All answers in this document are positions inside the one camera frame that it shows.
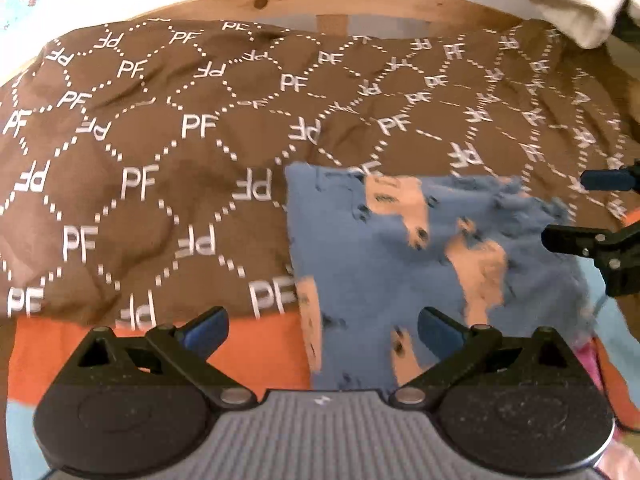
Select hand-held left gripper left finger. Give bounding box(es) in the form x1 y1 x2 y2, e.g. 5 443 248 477
62 306 258 408

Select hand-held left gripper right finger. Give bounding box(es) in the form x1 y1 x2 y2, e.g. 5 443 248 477
389 307 581 407

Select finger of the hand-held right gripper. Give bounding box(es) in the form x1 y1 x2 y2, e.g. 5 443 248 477
580 161 640 192
541 224 640 297

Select blue truck print pants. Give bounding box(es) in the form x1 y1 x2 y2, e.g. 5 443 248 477
284 161 598 392

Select multicoloured bed sheet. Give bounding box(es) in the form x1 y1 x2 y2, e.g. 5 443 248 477
0 260 640 480

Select white cloth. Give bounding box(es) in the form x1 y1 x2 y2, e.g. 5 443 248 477
523 0 632 50

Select brown patterned blanket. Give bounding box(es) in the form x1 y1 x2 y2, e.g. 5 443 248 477
0 17 640 331

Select wooden bed frame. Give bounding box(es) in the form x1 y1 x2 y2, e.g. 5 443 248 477
0 0 538 88

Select pale blue wall poster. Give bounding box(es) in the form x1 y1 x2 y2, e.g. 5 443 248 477
0 0 51 31

